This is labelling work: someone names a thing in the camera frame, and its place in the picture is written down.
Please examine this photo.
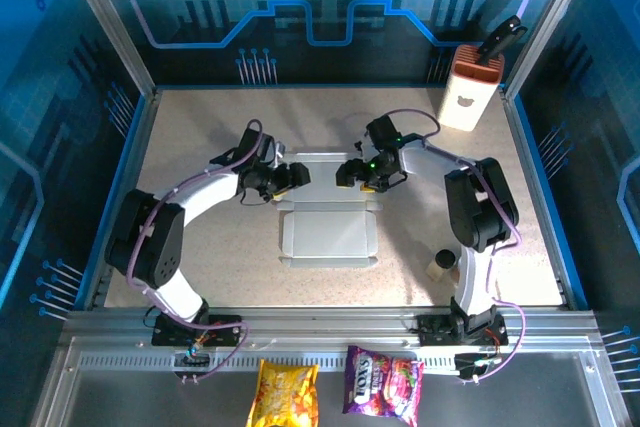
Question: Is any white paper box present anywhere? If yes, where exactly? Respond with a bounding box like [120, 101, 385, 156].
[271, 148, 381, 271]

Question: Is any cream knife block orange top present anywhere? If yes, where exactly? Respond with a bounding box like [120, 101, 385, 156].
[437, 43, 506, 133]

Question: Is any small jar black lid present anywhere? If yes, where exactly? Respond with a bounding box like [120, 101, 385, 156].
[426, 248, 457, 282]

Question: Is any perforated aluminium strip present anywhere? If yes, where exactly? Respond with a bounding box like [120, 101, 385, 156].
[74, 352, 596, 373]

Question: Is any small controller board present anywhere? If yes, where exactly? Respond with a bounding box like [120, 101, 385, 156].
[172, 346, 211, 373]
[453, 352, 501, 382]

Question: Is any purple candy bag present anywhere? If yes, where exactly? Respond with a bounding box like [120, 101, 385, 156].
[342, 344, 425, 427]

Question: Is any yellow snack bag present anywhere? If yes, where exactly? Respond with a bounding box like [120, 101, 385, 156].
[246, 359, 320, 427]

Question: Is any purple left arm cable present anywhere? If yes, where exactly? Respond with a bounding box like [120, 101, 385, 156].
[124, 119, 281, 386]

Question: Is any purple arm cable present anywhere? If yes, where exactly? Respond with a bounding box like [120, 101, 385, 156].
[124, 119, 281, 386]
[382, 106, 527, 383]

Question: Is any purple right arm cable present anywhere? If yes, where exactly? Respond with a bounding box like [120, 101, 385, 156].
[382, 106, 527, 383]

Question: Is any aluminium side rail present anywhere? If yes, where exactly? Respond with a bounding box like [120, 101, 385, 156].
[502, 89, 574, 311]
[82, 89, 162, 311]

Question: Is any aluminium front rail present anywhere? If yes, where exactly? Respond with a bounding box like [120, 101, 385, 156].
[59, 307, 601, 348]

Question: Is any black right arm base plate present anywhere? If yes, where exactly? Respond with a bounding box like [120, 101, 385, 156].
[417, 313, 509, 347]

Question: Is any black handled knife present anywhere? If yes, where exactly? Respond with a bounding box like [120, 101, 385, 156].
[477, 15, 529, 66]

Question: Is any aluminium frame post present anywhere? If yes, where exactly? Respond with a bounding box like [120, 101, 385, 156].
[502, 0, 599, 98]
[53, 0, 161, 98]

